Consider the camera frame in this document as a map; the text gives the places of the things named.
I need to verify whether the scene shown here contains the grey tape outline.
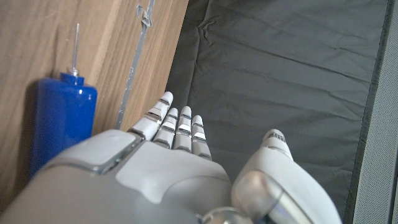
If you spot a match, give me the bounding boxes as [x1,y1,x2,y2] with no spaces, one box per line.
[114,0,156,130]

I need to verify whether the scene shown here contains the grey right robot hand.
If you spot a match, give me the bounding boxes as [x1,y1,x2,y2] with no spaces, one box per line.
[0,91,343,224]

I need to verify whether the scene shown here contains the black backdrop curtain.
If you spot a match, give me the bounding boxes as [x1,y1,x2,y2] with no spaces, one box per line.
[164,0,394,218]

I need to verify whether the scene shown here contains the blue needle-tip bottle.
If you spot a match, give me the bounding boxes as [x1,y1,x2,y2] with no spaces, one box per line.
[29,23,98,180]

